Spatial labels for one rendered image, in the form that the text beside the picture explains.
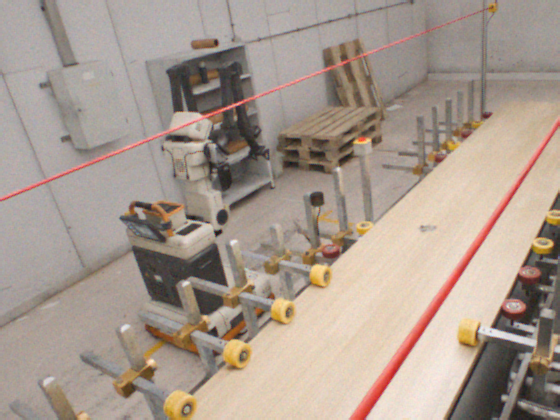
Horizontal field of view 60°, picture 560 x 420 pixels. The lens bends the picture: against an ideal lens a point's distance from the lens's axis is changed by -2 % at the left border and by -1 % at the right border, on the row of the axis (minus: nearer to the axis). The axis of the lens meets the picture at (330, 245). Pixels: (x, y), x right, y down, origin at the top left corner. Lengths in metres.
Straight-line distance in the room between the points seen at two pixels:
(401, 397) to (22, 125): 3.53
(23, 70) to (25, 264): 1.45
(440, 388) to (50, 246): 3.57
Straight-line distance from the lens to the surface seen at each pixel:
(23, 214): 4.31
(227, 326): 3.11
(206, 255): 2.89
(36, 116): 4.31
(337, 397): 1.48
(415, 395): 1.46
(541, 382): 1.58
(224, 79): 2.95
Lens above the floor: 1.97
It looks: 29 degrees down
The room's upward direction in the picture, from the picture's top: 8 degrees counter-clockwise
